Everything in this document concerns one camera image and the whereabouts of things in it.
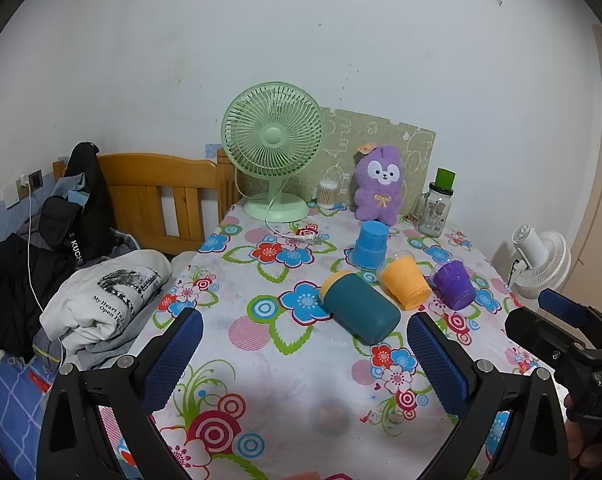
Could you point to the dark clothes pile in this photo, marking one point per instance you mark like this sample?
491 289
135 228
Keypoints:
6 300

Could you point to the wall socket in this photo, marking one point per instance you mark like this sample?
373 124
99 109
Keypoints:
35 180

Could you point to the blue plastic cup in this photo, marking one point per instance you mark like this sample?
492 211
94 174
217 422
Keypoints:
368 247

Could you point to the grey folded clothing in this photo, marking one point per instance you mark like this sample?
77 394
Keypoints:
106 355

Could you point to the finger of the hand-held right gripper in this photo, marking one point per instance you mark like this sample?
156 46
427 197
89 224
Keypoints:
561 305
536 327

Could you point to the green patterned board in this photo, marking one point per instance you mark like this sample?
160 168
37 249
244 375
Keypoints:
351 135

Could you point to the blue face mask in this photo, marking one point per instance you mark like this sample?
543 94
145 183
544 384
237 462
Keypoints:
78 197

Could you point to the black jacket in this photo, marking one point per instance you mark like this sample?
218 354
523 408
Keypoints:
93 180

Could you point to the beige door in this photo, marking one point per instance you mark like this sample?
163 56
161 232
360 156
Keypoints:
601 185

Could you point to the teal cup with yellow rim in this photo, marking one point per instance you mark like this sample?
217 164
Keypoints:
361 307

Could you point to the cotton swab container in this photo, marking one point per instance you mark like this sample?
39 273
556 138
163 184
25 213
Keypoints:
328 194

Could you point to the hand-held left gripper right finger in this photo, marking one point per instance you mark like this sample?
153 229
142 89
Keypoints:
438 365

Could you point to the purple plastic cup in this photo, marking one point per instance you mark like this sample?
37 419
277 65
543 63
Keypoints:
453 282

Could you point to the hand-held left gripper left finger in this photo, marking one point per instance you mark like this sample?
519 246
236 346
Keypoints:
173 355

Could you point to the floral tablecloth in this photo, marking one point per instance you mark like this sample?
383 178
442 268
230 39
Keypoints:
281 385

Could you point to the person's right hand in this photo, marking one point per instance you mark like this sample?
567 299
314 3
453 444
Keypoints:
586 447

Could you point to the green desk fan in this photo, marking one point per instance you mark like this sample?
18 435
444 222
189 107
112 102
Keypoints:
273 135

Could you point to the blue checked bedsheet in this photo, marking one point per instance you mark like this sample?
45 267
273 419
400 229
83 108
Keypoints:
11 400

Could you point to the purple plush toy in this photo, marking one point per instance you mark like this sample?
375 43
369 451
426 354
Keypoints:
378 195

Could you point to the glass jar with green lid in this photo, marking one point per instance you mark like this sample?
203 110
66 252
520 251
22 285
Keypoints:
433 210

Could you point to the wooden bed headboard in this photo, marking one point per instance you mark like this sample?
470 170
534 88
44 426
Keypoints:
146 170

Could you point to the orange plastic cup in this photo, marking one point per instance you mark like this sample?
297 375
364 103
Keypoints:
406 280

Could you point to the white folded shirt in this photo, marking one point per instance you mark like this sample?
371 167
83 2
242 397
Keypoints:
111 300

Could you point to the white plug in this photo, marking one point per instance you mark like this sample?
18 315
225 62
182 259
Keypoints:
308 237

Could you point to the white round fan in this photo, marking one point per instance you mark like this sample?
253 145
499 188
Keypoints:
546 260

